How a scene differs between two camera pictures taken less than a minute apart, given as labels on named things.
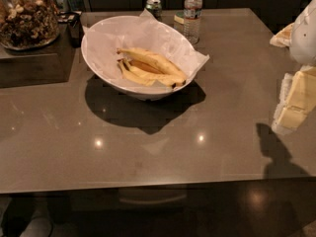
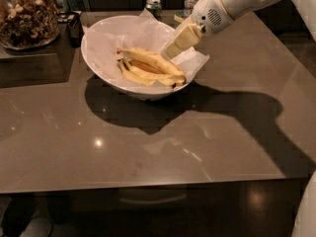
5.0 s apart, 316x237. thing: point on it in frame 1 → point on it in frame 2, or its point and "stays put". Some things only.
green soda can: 154,5 stays put
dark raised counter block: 48,64 stays put
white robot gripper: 304,37 → 208,14
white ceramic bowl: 140,57 stays put
